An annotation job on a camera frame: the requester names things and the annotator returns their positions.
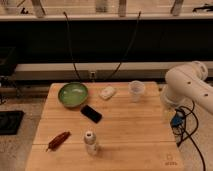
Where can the green ceramic bowl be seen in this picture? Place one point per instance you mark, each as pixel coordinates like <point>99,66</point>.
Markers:
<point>73,94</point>

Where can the clear plastic cup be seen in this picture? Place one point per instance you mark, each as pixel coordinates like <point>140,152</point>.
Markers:
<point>136,90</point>

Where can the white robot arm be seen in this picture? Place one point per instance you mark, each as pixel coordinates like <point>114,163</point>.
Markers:
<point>188,81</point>

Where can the black floor mat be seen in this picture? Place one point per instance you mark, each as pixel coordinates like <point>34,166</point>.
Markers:
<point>10,122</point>

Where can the white crumpled cloth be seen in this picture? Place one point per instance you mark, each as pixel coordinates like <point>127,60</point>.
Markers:
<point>107,92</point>

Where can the black smartphone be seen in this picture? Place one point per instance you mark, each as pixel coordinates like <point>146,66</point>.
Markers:
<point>91,114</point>

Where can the blue connector plug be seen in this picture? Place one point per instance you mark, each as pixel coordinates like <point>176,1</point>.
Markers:
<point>177,119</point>

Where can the wall power outlet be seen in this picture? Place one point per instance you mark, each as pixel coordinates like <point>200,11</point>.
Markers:
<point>92,75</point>

